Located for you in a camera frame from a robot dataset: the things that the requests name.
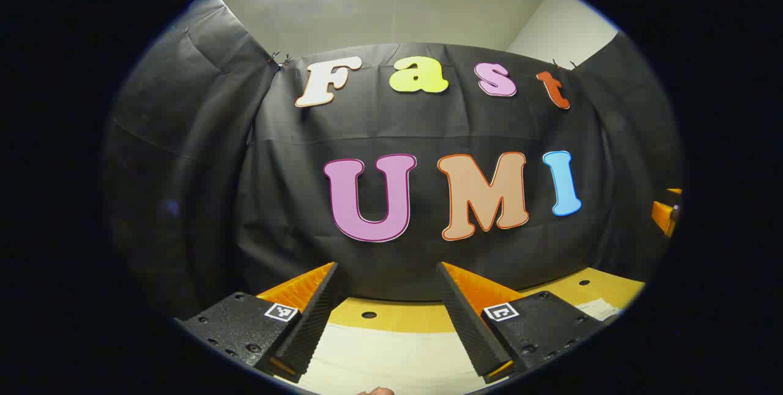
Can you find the white jeans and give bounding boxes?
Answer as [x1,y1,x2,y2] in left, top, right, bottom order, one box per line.
[275,298,622,395]

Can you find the black backdrop cloth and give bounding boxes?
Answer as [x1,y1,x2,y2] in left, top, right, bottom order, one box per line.
[104,0,683,322]

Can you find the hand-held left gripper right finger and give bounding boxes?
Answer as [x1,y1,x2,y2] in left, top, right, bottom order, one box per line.
[435,262,607,384]

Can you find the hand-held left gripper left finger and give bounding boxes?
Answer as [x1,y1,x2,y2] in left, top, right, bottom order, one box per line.
[174,260,341,383]

